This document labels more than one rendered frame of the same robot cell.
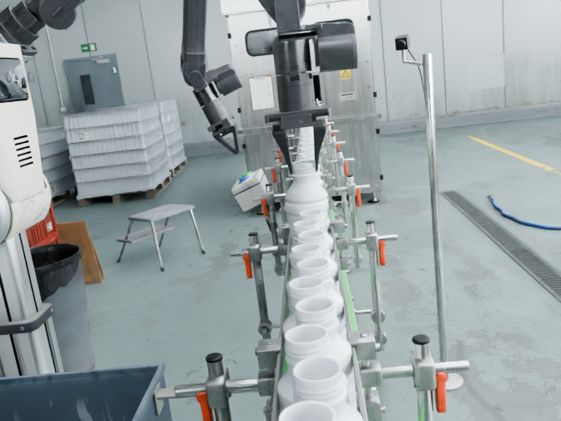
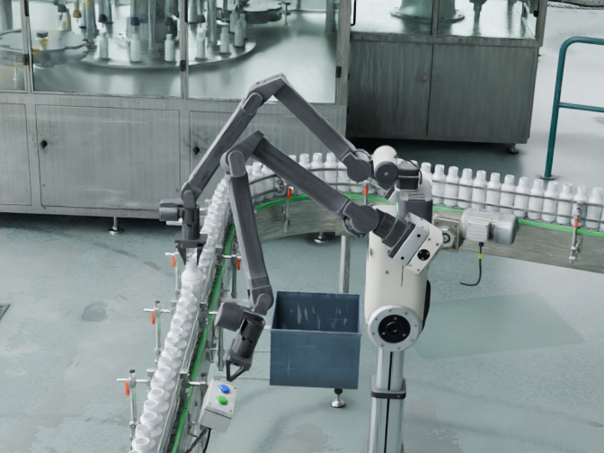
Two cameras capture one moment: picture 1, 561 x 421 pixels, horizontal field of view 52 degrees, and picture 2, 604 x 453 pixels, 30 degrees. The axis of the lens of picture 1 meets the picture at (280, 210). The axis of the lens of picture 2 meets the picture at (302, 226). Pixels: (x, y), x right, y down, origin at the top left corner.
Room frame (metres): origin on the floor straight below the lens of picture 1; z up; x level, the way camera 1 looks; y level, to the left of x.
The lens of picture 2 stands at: (4.26, 0.18, 2.74)
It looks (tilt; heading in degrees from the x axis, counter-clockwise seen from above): 22 degrees down; 178
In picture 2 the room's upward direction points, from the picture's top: 2 degrees clockwise
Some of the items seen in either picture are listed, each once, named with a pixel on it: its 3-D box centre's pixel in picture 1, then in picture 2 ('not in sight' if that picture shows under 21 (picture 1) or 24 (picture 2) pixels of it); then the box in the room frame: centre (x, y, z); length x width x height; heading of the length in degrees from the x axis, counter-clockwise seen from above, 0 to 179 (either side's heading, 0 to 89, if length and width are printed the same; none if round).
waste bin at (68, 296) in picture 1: (48, 317); not in sight; (2.75, 1.24, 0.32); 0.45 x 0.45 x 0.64
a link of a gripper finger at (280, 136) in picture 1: (296, 144); (193, 252); (0.91, -0.04, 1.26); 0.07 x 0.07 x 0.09; 86
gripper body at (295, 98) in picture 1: (295, 98); (190, 231); (0.91, -0.05, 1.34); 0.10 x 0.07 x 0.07; 86
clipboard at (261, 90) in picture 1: (261, 92); not in sight; (5.67, 0.04, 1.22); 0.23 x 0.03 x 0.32; 86
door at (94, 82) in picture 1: (99, 112); not in sight; (11.38, 3.24, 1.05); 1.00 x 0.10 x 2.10; 86
